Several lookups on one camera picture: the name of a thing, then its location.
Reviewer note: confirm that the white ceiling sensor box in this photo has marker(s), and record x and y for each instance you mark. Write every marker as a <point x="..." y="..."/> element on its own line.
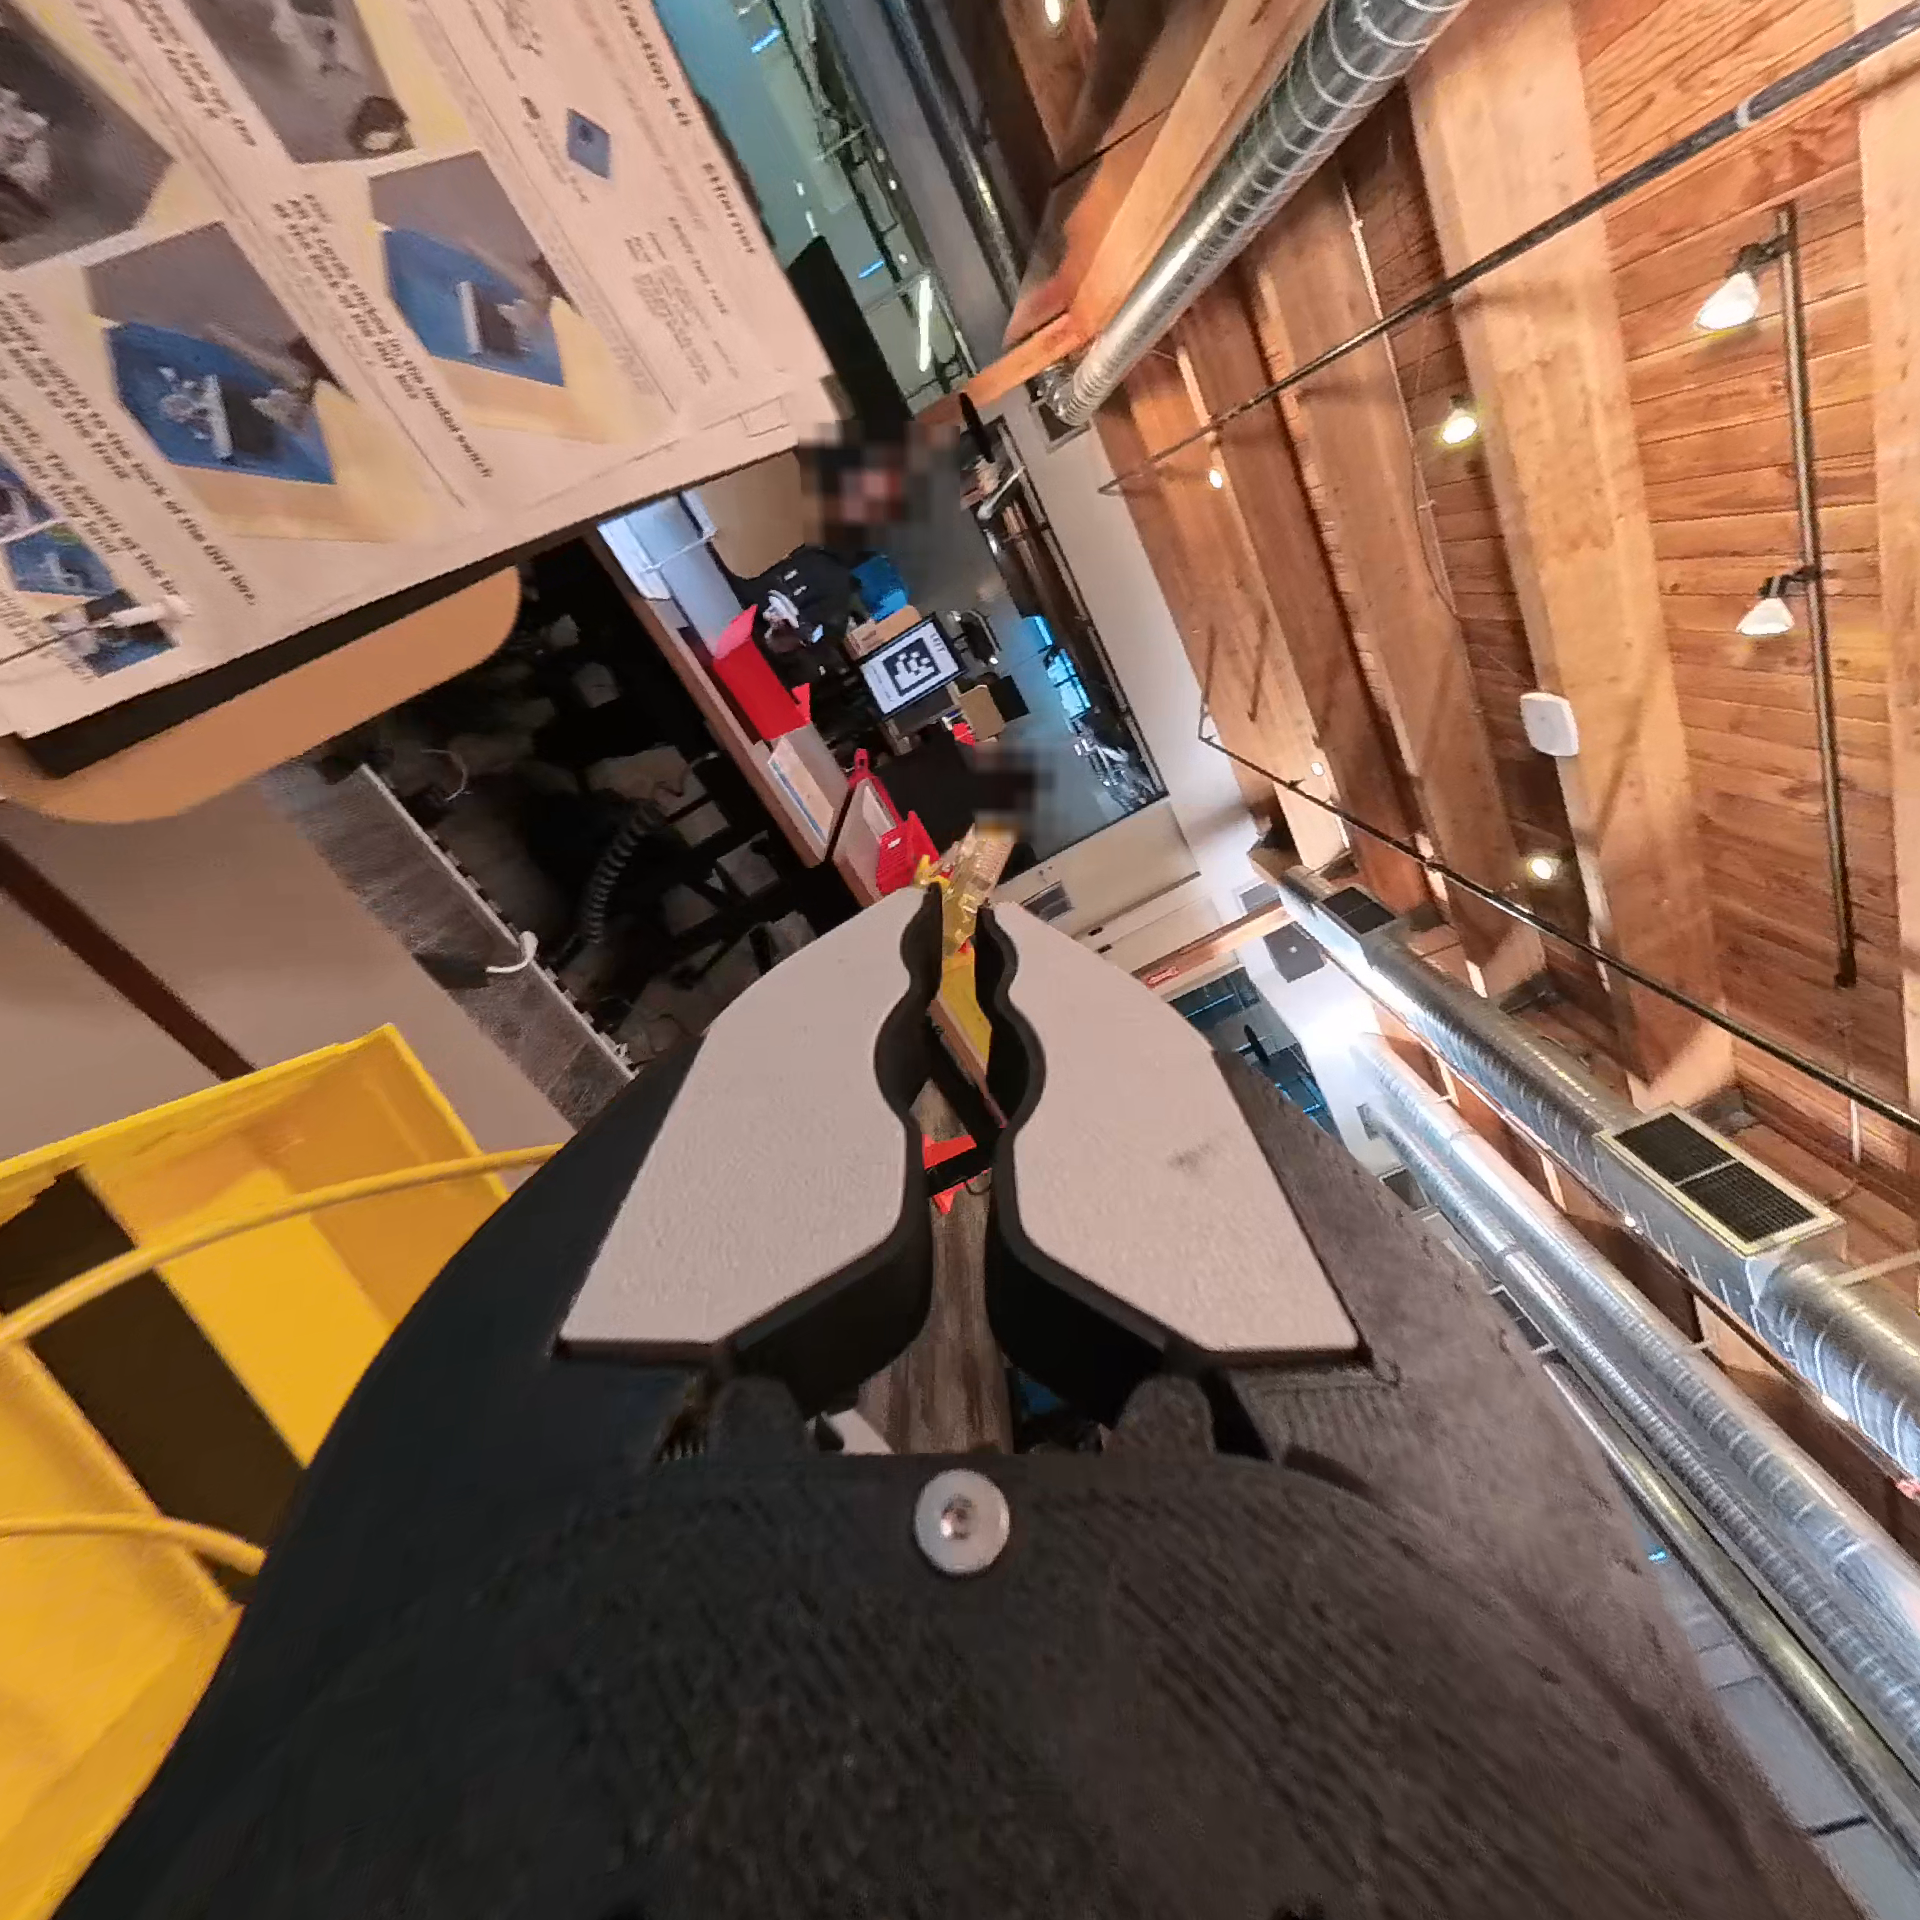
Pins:
<point x="1548" y="726"/>

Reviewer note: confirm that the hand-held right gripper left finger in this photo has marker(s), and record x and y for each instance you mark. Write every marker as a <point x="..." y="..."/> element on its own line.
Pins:
<point x="765" y="1171"/>

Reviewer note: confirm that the red storage bin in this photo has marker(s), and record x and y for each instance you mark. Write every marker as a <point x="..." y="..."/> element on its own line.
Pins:
<point x="750" y="675"/>
<point x="886" y="840"/>

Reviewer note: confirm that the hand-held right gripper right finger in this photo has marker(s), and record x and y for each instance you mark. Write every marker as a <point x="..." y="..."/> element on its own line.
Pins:
<point x="1171" y="1184"/>

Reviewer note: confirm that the fiducial tag sign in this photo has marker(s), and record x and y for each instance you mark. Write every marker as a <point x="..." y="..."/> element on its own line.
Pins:
<point x="909" y="669"/>

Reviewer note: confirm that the yellow plastic bin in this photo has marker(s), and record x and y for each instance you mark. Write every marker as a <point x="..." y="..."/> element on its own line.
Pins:
<point x="329" y="1319"/>

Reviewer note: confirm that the spiral metal air duct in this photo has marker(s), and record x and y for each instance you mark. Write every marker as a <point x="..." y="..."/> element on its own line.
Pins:
<point x="1500" y="1037"/>
<point x="1652" y="1434"/>
<point x="1276" y="149"/>

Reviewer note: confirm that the white track spot lamp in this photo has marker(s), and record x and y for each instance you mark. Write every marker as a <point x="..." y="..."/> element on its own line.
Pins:
<point x="1771" y="613"/>
<point x="1733" y="301"/>

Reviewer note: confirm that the printed instruction sheet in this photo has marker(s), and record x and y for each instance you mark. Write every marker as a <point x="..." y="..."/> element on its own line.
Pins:
<point x="452" y="301"/>

